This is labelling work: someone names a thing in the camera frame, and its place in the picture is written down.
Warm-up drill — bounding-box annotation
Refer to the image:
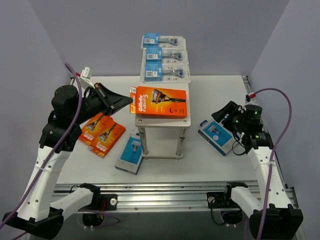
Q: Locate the orange fusion5 razor box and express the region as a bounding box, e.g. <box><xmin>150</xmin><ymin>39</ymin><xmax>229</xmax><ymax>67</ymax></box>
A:
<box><xmin>129</xmin><ymin>86</ymin><xmax>188</xmax><ymax>119</ymax></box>
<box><xmin>88</xmin><ymin>120</ymin><xmax>126</xmax><ymax>158</ymax></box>
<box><xmin>78</xmin><ymin>113</ymin><xmax>113</xmax><ymax>145</ymax></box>

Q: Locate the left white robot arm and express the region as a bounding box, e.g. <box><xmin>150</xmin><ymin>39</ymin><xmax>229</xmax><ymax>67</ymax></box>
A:
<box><xmin>0</xmin><ymin>83</ymin><xmax>133</xmax><ymax>240</ymax></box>

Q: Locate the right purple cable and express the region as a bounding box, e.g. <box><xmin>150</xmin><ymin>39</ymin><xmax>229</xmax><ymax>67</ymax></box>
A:
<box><xmin>243</xmin><ymin>87</ymin><xmax>293</xmax><ymax>240</ymax></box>

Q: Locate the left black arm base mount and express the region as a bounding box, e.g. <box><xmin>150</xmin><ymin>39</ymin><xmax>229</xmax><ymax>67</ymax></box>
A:
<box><xmin>90</xmin><ymin>193</ymin><xmax>118</xmax><ymax>212</ymax></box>

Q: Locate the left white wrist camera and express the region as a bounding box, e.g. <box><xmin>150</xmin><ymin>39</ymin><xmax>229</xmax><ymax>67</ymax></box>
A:
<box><xmin>79</xmin><ymin>66</ymin><xmax>94</xmax><ymax>89</ymax></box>

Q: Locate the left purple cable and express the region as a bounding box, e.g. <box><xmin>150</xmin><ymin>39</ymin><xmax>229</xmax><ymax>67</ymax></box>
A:
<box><xmin>0</xmin><ymin>62</ymin><xmax>121</xmax><ymax>240</ymax></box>

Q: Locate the white two-tier shelf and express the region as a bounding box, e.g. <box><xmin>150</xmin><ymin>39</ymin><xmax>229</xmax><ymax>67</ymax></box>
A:
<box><xmin>134</xmin><ymin>37</ymin><xmax>192</xmax><ymax>161</ymax></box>

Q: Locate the blue Harry's box right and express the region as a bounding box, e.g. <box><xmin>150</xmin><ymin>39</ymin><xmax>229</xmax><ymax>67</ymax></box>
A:
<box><xmin>198</xmin><ymin>118</ymin><xmax>237</xmax><ymax>156</ymax></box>

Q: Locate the clear blue-card razor blister pack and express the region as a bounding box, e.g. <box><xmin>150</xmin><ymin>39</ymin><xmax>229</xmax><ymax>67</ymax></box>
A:
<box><xmin>140</xmin><ymin>62</ymin><xmax>191</xmax><ymax>83</ymax></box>

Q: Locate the Gillette SkinGuard blister pack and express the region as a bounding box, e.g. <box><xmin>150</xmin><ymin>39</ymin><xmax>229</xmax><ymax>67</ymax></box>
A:
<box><xmin>142</xmin><ymin>47</ymin><xmax>189</xmax><ymax>66</ymax></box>

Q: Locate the purple cable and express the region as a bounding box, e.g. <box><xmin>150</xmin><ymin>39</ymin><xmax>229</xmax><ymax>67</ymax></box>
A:
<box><xmin>243</xmin><ymin>87</ymin><xmax>293</xmax><ymax>240</ymax></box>
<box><xmin>0</xmin><ymin>62</ymin><xmax>121</xmax><ymax>240</ymax></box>

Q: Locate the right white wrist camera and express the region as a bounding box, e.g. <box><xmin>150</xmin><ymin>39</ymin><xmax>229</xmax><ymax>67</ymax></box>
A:
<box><xmin>245</xmin><ymin>92</ymin><xmax>259</xmax><ymax>106</ymax></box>

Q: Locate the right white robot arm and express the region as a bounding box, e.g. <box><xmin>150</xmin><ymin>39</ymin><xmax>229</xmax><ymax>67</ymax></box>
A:
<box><xmin>212</xmin><ymin>101</ymin><xmax>304</xmax><ymax>240</ymax></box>

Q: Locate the blue harry's box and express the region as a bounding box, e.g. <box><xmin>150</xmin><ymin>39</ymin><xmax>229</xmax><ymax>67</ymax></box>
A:
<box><xmin>198</xmin><ymin>118</ymin><xmax>237</xmax><ymax>156</ymax></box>
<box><xmin>114</xmin><ymin>133</ymin><xmax>143</xmax><ymax>175</ymax></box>

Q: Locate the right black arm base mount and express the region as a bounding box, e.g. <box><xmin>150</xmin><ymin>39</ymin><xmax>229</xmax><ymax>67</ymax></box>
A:
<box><xmin>206</xmin><ymin>191</ymin><xmax>239</xmax><ymax>209</ymax></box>

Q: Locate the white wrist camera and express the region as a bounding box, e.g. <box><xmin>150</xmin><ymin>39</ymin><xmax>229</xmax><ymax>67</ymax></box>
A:
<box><xmin>79</xmin><ymin>66</ymin><xmax>94</xmax><ymax>89</ymax></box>
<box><xmin>245</xmin><ymin>92</ymin><xmax>259</xmax><ymax>106</ymax></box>

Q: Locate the aluminium mounting rail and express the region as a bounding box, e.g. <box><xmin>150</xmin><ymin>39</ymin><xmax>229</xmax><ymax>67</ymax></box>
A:
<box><xmin>49</xmin><ymin>183</ymin><xmax>298</xmax><ymax>213</ymax></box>

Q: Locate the blue Harry's box front left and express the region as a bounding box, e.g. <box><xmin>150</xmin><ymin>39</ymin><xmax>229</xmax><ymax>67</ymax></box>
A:
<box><xmin>114</xmin><ymin>133</ymin><xmax>143</xmax><ymax>175</ymax></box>

